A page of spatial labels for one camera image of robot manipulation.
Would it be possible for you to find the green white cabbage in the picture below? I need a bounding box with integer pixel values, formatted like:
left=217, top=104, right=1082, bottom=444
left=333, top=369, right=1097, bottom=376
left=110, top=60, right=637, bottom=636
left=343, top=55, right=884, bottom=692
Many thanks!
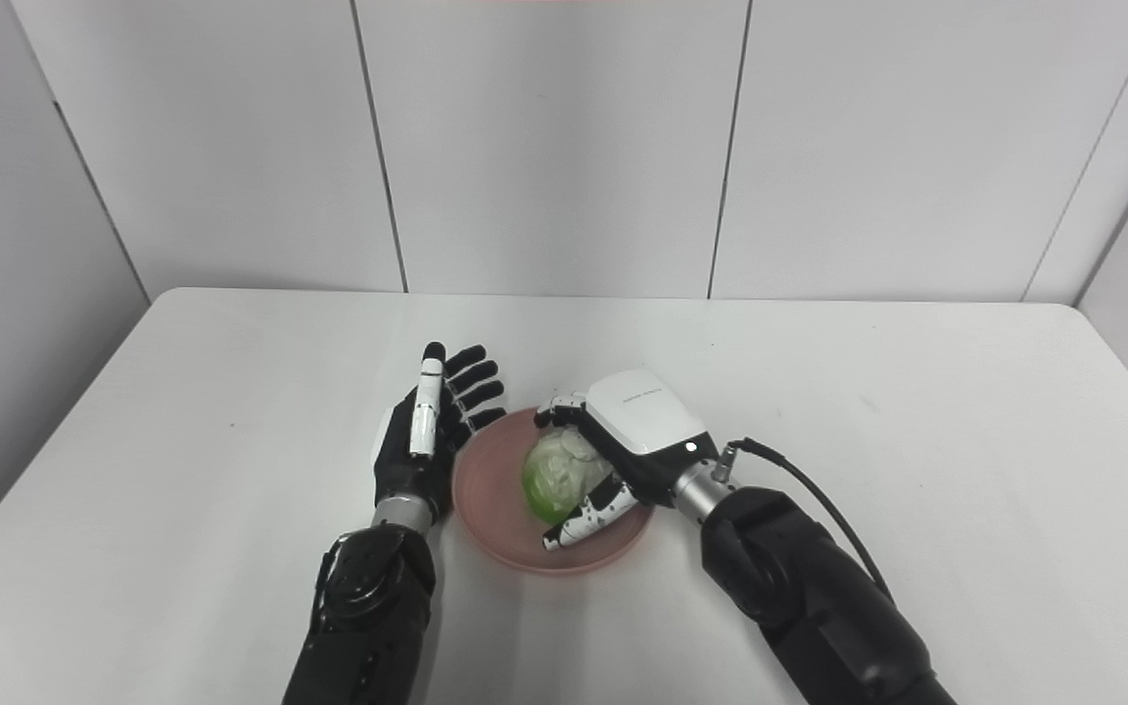
left=521, top=427, right=617, bottom=526

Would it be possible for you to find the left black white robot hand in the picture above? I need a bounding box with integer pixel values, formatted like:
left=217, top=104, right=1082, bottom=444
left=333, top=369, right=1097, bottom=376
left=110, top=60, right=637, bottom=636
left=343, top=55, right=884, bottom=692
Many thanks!
left=370, top=341, right=508, bottom=528

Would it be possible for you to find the pink round plate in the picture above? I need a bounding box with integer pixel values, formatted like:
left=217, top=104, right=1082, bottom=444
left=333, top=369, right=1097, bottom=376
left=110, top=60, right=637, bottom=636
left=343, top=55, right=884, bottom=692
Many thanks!
left=451, top=405, right=656, bottom=577

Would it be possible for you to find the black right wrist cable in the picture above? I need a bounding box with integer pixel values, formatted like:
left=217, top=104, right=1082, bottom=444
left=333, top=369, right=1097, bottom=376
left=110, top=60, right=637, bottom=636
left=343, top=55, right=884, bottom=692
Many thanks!
left=725, top=438, right=895, bottom=602

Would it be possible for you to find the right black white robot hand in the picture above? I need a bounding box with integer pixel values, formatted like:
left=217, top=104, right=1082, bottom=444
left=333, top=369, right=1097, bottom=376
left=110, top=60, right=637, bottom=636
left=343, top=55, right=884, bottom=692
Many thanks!
left=534, top=367, right=723, bottom=553

